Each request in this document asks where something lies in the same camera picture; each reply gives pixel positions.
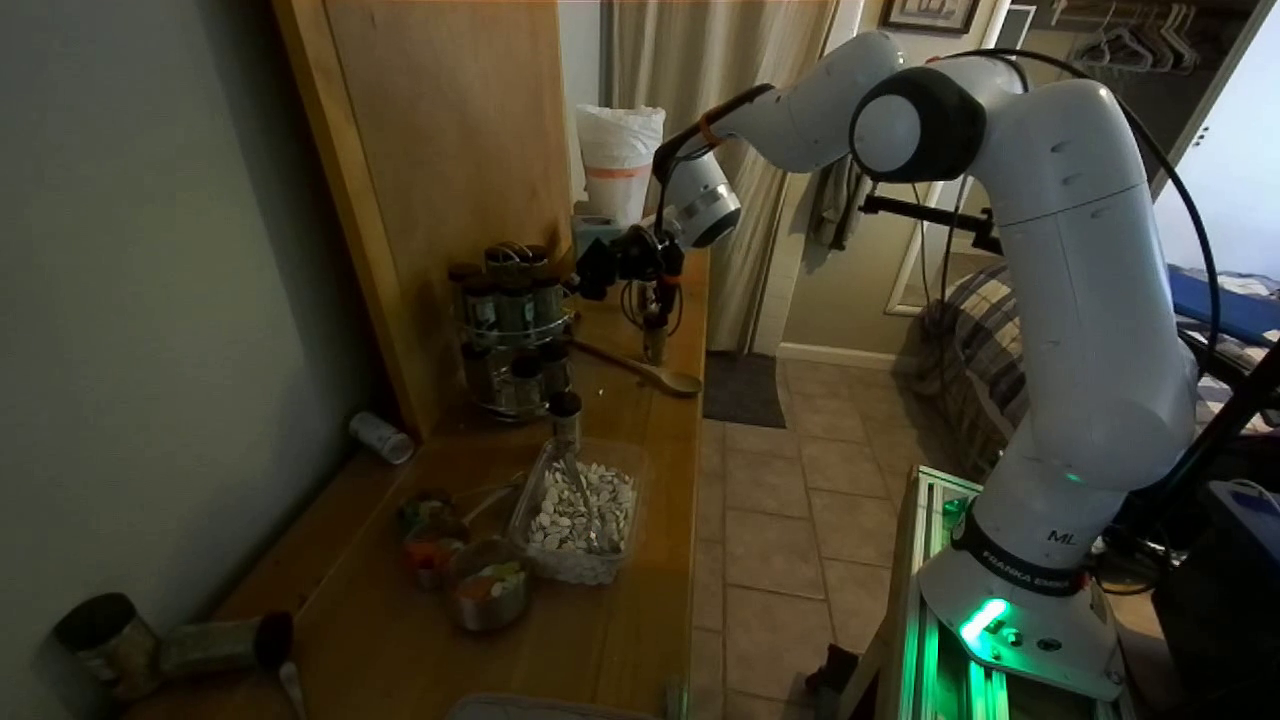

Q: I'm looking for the spice jar with dark lid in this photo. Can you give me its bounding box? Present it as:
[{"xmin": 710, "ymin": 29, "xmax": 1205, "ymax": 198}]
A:
[{"xmin": 51, "ymin": 592, "xmax": 162, "ymax": 706}]

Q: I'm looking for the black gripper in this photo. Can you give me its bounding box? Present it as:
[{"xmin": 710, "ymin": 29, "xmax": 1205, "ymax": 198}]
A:
[{"xmin": 573, "ymin": 224, "xmax": 686, "ymax": 331}]

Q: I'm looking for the large plywood board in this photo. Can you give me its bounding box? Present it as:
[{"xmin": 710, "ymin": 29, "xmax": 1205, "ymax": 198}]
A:
[{"xmin": 273, "ymin": 0, "xmax": 573, "ymax": 435}]

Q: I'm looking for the plaid upholstered chair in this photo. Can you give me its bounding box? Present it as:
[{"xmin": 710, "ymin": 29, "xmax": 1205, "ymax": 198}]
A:
[{"xmin": 897, "ymin": 266, "xmax": 1028, "ymax": 475}]

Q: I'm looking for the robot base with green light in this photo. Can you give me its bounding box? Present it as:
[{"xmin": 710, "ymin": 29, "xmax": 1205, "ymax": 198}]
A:
[{"xmin": 877, "ymin": 465, "xmax": 1138, "ymax": 720}]

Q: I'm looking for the small jar beside spoon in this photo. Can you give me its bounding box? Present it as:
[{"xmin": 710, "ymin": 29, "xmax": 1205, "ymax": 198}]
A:
[{"xmin": 162, "ymin": 613, "xmax": 298, "ymax": 678}]

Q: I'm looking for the clear container with white pieces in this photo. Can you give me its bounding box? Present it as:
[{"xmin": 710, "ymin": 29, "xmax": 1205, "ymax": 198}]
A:
[{"xmin": 507, "ymin": 439, "xmax": 635, "ymax": 590}]

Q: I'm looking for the framed wall picture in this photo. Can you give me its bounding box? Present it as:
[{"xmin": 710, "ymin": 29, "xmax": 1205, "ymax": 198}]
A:
[{"xmin": 879, "ymin": 0, "xmax": 979, "ymax": 35}]

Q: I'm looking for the spice jar near container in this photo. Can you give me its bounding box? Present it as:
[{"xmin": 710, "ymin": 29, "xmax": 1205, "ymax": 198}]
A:
[{"xmin": 547, "ymin": 393, "xmax": 584, "ymax": 461}]

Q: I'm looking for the rotating seasoning rack with jars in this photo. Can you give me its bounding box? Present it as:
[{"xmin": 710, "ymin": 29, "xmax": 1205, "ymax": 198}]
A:
[{"xmin": 448, "ymin": 243, "xmax": 573, "ymax": 425}]

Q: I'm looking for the wooden dresser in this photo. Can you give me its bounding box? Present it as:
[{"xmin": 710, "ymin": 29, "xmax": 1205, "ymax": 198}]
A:
[{"xmin": 124, "ymin": 254, "xmax": 716, "ymax": 720}]

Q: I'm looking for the spice jar lying on side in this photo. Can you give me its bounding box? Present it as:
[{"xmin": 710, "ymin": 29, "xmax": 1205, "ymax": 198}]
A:
[{"xmin": 350, "ymin": 411, "xmax": 411, "ymax": 465}]

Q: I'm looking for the wooden spoon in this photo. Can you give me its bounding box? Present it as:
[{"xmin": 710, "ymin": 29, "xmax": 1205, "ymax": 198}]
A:
[{"xmin": 573, "ymin": 341, "xmax": 700, "ymax": 397}]

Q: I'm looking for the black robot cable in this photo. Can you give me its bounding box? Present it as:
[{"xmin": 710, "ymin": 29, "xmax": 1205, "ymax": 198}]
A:
[{"xmin": 933, "ymin": 44, "xmax": 1228, "ymax": 363}]

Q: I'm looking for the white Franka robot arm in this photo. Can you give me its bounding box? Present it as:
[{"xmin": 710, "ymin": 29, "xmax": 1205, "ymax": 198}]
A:
[{"xmin": 573, "ymin": 32, "xmax": 1193, "ymax": 595}]

